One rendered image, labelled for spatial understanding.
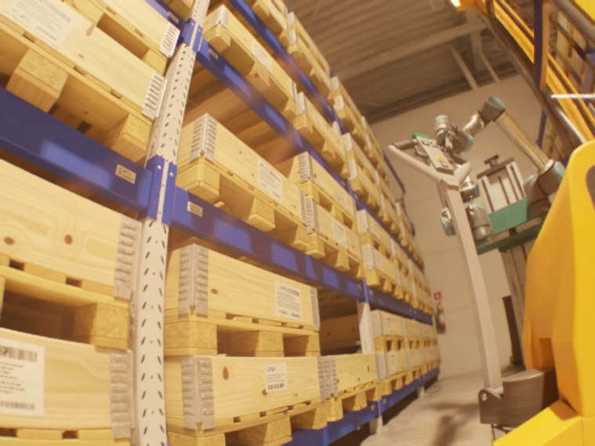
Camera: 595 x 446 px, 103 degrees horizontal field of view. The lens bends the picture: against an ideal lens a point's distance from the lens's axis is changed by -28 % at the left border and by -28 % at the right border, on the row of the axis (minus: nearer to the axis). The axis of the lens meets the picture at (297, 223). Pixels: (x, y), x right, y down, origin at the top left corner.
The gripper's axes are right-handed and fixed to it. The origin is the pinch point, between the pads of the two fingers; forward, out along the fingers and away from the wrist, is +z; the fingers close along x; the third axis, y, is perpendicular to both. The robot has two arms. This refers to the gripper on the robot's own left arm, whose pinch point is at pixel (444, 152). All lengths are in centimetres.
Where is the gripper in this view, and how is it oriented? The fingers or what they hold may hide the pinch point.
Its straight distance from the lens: 147.0
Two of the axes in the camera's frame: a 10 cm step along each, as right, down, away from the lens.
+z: -3.4, 6.3, -7.0
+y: -9.1, -4.1, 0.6
